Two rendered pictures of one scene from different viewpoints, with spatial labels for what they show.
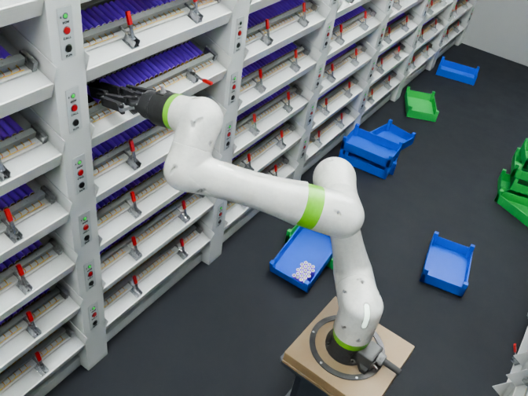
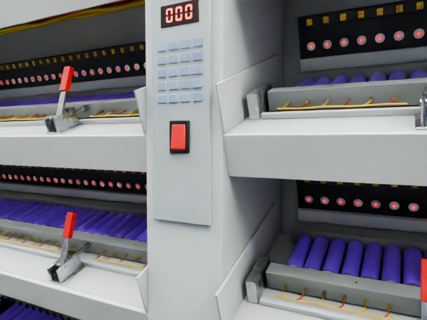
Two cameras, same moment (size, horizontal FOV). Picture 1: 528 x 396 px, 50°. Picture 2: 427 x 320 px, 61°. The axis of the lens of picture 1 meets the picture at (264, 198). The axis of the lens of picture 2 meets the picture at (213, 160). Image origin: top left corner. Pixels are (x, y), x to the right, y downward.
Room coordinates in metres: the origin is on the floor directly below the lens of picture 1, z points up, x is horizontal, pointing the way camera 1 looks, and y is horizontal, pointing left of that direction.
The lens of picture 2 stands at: (1.82, -0.21, 1.37)
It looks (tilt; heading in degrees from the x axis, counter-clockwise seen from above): 3 degrees down; 90
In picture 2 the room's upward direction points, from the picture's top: straight up
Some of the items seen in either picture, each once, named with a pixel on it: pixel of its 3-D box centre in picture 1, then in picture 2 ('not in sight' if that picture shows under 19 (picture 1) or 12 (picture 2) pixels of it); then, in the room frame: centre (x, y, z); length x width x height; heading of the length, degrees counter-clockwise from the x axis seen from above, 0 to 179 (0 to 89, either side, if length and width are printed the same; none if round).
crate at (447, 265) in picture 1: (448, 262); not in sight; (1.99, -0.92, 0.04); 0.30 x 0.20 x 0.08; 163
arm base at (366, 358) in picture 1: (363, 350); not in sight; (1.15, -0.40, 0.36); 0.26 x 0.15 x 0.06; 57
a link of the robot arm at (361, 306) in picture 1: (357, 313); not in sight; (1.19, -0.35, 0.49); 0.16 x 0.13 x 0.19; 7
